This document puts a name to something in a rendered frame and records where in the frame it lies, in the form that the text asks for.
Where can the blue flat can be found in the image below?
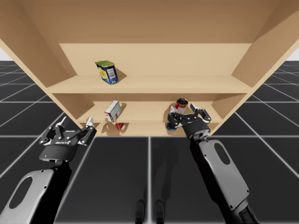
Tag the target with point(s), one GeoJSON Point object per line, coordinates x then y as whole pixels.
{"type": "Point", "coordinates": [170, 128]}

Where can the red and white carton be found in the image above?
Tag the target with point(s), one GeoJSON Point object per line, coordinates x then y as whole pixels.
{"type": "Point", "coordinates": [113, 111]}

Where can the green and blue rectangular can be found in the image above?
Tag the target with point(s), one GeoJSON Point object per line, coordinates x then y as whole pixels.
{"type": "Point", "coordinates": [108, 72]}

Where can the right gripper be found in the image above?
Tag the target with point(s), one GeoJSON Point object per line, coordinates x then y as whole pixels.
{"type": "Point", "coordinates": [196, 127]}

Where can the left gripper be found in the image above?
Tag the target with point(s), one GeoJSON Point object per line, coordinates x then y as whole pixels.
{"type": "Point", "coordinates": [59, 150]}

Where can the red and white can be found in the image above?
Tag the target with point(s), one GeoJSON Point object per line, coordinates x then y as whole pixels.
{"type": "Point", "coordinates": [181, 106]}

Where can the pale wooden shelf unit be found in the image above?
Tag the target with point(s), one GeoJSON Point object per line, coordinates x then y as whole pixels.
{"type": "Point", "coordinates": [163, 28]}

